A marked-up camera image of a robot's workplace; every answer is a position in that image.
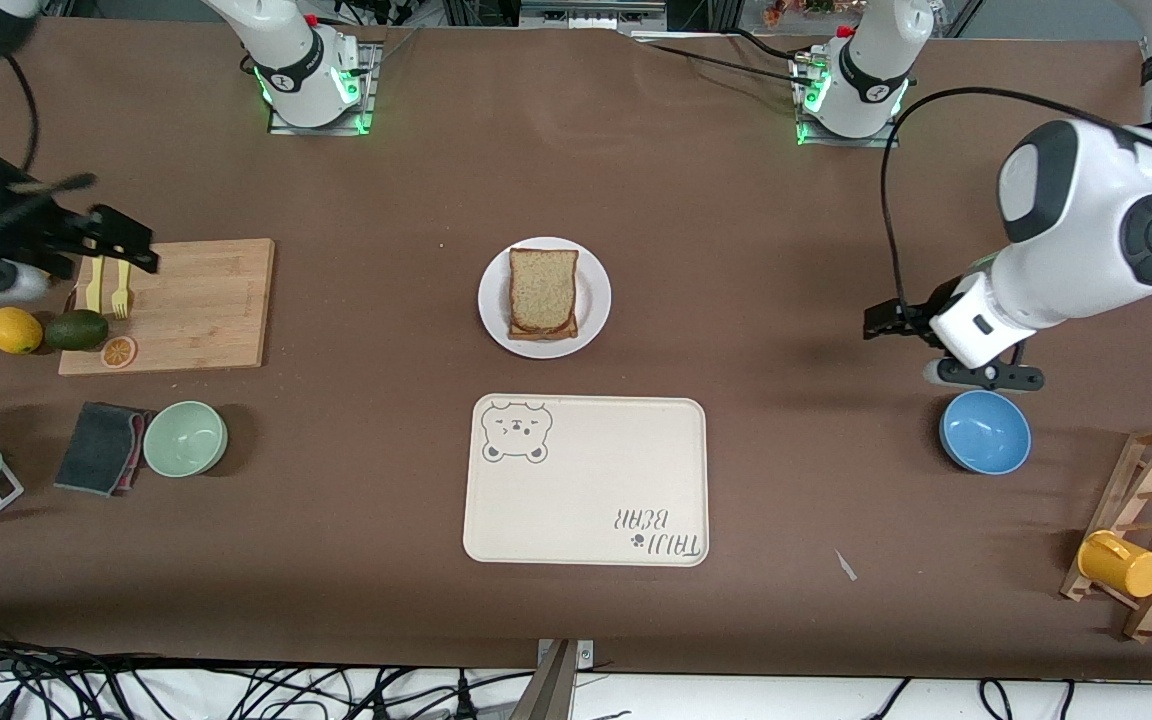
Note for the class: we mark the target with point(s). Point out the cream tray with bear print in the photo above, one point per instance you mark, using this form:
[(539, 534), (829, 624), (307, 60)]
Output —
[(586, 490)]

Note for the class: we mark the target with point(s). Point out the dark green avocado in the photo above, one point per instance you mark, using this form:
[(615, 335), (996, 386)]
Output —
[(76, 330)]

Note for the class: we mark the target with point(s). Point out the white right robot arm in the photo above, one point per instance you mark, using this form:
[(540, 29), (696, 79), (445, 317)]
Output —
[(296, 70)]

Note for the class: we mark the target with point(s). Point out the blue bowl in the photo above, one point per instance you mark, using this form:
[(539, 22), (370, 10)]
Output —
[(985, 435)]

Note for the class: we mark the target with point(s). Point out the grey metal box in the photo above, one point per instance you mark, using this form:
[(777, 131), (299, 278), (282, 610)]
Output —
[(586, 15)]

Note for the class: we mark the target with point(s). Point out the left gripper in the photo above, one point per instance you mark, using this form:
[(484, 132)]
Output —
[(908, 318)]

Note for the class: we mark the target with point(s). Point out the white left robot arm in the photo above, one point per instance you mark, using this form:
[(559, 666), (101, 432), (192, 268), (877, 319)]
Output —
[(1086, 230)]

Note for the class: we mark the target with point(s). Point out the orange fruit slice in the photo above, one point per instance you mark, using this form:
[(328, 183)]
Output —
[(118, 352)]

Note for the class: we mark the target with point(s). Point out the yellow mug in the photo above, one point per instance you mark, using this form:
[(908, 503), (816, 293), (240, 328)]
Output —
[(1126, 568)]

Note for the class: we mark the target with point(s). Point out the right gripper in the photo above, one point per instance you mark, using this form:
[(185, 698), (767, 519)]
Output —
[(8, 232)]

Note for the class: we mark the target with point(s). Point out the white round plate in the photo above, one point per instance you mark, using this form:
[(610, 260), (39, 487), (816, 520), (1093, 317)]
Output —
[(594, 300)]

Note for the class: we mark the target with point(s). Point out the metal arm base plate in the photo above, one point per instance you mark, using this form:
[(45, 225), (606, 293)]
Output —
[(886, 142), (371, 70)]

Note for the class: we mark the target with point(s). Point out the yellow plastic fork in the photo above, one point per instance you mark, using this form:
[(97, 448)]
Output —
[(121, 298)]

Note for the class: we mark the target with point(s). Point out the pale green bowl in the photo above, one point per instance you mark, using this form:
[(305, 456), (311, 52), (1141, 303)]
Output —
[(185, 439)]

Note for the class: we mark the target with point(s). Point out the wooden cutting board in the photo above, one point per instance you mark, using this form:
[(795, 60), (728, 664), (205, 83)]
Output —
[(206, 300)]

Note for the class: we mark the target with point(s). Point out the brown bread slice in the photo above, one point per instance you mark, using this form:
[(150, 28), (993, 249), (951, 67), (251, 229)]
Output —
[(543, 290), (541, 336)]

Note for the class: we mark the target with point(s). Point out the folded grey cloth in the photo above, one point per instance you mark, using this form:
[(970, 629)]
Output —
[(96, 450)]

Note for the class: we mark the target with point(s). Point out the yellow plastic knife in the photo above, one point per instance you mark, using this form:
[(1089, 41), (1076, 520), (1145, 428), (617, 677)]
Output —
[(94, 290)]

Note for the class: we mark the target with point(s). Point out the yellow lemon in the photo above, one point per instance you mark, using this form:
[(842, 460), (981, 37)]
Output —
[(14, 331)]

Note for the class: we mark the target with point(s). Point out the small grey tape scrap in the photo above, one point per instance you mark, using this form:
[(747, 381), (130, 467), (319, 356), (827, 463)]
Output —
[(845, 566)]

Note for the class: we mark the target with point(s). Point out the metal camera pole bracket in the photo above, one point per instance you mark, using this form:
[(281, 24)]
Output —
[(554, 690)]

